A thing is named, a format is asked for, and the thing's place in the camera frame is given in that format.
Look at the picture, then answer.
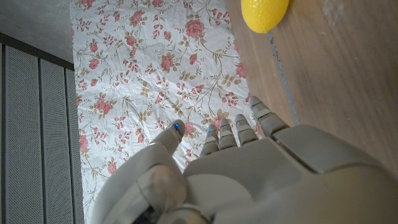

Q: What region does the yellow toy lemon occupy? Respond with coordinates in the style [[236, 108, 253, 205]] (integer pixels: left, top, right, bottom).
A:
[[241, 0, 290, 34]]

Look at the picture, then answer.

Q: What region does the grey perforated metal panel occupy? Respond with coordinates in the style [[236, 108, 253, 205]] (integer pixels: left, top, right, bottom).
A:
[[0, 32, 85, 224]]

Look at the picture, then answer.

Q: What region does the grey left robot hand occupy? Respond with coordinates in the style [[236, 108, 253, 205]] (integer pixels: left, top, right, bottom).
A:
[[90, 95, 398, 224]]

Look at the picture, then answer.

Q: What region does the floral print backdrop cloth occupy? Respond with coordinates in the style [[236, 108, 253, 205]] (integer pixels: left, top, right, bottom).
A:
[[68, 0, 265, 224]]

